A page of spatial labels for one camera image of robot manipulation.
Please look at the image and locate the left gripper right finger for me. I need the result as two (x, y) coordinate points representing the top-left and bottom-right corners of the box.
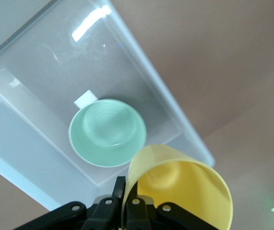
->
(125, 189), (218, 230)

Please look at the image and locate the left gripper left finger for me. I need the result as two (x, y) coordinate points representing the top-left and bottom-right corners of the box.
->
(14, 176), (126, 230)

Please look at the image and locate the yellow plastic cup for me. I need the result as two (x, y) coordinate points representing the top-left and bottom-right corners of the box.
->
(121, 143), (234, 230)

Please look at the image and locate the green cup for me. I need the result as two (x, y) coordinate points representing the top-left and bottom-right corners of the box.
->
(68, 98), (148, 168)

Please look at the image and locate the white label sticker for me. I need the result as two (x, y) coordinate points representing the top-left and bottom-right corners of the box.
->
(74, 90), (99, 110)

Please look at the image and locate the translucent plastic bin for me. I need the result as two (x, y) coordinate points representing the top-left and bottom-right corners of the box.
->
(0, 0), (216, 213)

